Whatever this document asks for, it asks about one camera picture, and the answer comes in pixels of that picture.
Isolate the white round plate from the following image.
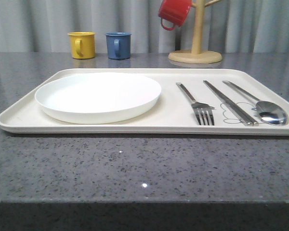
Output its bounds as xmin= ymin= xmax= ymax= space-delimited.
xmin=35 ymin=72 xmax=162 ymax=124

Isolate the silver fork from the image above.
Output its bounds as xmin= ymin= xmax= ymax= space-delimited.
xmin=176 ymin=82 xmax=215 ymax=126

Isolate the silver chopsticks pair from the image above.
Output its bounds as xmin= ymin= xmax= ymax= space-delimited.
xmin=203 ymin=80 xmax=259 ymax=127

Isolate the silver spoon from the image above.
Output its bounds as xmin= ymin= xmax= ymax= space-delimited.
xmin=223 ymin=80 xmax=289 ymax=126

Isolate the cream rabbit serving tray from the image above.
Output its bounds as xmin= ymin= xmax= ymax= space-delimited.
xmin=0 ymin=68 xmax=289 ymax=136

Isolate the blue mug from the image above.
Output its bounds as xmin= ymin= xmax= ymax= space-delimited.
xmin=105 ymin=32 xmax=131 ymax=60

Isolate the wooden mug tree stand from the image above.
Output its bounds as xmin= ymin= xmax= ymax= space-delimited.
xmin=168 ymin=0 xmax=222 ymax=64

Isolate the yellow mug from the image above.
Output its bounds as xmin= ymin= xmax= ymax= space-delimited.
xmin=68 ymin=32 xmax=95 ymax=59

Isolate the red mug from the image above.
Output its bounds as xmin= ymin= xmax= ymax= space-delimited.
xmin=158 ymin=0 xmax=192 ymax=31

